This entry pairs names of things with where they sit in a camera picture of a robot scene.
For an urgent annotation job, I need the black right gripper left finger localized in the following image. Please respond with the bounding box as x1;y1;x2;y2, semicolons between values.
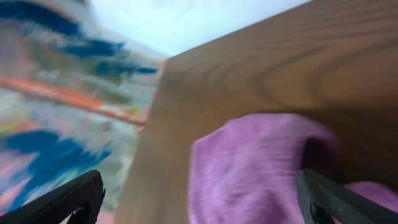
1;170;105;224

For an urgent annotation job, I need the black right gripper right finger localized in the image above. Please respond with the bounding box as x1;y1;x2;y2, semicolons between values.
297;169;397;224

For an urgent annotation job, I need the purple microfiber cloth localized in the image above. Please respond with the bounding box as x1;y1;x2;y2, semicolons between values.
188;113;397;224

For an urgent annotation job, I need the colourful patterned floor mat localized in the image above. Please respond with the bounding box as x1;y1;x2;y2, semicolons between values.
1;1;165;213

